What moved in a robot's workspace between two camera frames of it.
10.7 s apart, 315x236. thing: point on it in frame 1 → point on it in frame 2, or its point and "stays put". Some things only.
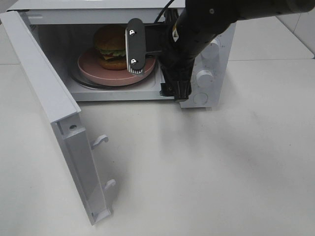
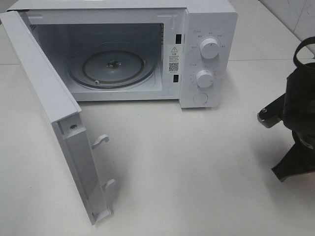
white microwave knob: [204, 78] stays put
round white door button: [200, 98] stays put
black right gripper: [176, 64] → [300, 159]
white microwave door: [64, 114] stays put
